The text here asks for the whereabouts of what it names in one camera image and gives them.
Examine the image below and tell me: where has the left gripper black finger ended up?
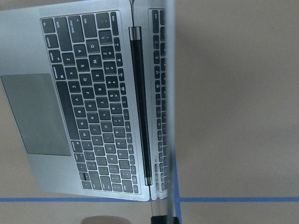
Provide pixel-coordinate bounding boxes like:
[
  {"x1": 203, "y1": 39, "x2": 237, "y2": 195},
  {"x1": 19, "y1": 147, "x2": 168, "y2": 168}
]
[{"x1": 151, "y1": 216, "x2": 179, "y2": 224}]

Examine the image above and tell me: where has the grey laptop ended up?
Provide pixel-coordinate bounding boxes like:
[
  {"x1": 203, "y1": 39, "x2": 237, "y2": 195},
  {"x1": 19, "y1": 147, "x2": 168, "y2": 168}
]
[{"x1": 0, "y1": 0, "x2": 176, "y2": 202}]

